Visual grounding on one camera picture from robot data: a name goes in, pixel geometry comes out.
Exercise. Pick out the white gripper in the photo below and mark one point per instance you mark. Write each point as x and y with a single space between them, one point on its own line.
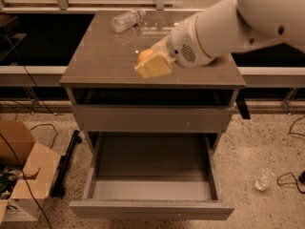
182 45

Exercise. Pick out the orange fruit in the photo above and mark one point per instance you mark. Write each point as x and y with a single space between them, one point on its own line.
144 55

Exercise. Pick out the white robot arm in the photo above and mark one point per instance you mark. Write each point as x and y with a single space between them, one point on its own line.
229 26

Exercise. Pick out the brown drawer cabinet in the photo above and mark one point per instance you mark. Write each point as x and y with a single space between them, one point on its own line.
101 73

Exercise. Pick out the closed grey top drawer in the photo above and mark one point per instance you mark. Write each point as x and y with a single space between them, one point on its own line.
152 120

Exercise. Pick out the open grey middle drawer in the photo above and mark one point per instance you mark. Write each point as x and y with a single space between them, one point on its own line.
152 176

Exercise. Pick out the clear plastic water bottle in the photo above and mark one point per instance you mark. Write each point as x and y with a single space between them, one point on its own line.
128 19

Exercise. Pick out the clear glass on floor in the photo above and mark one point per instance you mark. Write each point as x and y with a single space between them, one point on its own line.
264 180

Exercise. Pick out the black tripod on floor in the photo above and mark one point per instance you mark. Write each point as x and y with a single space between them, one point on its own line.
58 190

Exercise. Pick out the open cardboard box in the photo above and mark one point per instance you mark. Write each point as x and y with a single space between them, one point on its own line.
27 171

